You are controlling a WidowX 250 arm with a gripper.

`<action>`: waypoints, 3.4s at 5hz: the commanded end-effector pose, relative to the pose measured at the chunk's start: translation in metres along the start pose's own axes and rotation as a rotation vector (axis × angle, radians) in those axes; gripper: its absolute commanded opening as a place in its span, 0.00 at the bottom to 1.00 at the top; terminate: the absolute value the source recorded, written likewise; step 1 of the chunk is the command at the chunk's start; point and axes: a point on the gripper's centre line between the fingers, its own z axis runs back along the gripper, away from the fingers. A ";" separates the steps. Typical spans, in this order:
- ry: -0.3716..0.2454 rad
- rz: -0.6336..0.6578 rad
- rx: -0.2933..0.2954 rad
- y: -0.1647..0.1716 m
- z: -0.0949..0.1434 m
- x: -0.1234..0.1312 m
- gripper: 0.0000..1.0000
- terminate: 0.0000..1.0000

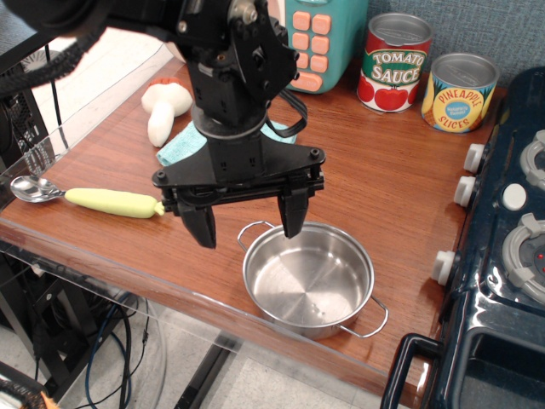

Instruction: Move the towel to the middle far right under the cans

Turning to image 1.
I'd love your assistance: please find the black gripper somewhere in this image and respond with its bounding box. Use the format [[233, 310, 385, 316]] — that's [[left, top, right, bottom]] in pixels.
[[152, 107, 326, 249]]

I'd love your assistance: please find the light blue towel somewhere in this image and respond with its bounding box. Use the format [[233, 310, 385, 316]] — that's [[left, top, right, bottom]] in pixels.
[[156, 121, 297, 166]]

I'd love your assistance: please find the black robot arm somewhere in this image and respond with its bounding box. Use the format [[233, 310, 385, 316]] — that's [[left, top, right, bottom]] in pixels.
[[1, 1, 325, 248]]

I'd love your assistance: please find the white stove knob middle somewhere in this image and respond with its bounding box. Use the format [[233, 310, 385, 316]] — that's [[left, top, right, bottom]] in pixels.
[[454, 176, 476, 207]]

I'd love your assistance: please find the white stove knob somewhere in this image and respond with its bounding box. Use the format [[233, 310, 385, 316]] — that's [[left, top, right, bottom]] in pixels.
[[431, 251, 456, 285], [463, 143, 485, 174], [454, 176, 476, 207]]

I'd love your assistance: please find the white stove knob far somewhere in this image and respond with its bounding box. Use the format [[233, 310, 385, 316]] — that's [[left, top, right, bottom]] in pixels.
[[463, 143, 485, 174]]

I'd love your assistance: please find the plush white mushroom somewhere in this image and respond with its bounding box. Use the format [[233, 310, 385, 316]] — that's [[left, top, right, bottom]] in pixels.
[[141, 77, 193, 147]]

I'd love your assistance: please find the black table leg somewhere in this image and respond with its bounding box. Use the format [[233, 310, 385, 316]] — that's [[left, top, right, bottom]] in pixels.
[[174, 335, 238, 409]]

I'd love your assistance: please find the toy microwave oven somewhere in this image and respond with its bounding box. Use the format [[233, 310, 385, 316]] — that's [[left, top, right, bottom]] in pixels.
[[268, 0, 368, 94]]

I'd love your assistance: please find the white stove knob near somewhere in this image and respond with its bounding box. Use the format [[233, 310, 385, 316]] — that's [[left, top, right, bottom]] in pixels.
[[431, 251, 456, 285]]

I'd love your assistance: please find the tomato sauce can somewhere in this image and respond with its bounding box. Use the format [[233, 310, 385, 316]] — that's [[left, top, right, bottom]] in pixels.
[[357, 13, 433, 112]]

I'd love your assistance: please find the pineapple slices can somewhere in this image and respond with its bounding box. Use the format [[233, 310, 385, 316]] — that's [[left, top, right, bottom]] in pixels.
[[422, 53, 500, 134]]

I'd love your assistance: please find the round floor vent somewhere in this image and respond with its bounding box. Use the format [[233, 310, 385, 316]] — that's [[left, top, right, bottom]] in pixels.
[[20, 49, 60, 72]]

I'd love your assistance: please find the dark blue toy stove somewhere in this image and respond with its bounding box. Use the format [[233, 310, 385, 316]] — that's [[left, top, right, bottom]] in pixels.
[[381, 67, 544, 408]]

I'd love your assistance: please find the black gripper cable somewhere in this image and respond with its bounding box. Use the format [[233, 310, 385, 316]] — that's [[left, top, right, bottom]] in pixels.
[[260, 88, 309, 139]]

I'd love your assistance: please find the steel pot with handles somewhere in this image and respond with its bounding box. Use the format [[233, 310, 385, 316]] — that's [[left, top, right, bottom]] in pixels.
[[237, 222, 389, 340]]

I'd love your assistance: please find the spoon with green handle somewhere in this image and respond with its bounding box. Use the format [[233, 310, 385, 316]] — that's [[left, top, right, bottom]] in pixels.
[[10, 176, 165, 219]]

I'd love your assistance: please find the blue floor cable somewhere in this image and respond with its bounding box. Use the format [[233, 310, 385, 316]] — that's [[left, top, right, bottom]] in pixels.
[[84, 304, 133, 409]]

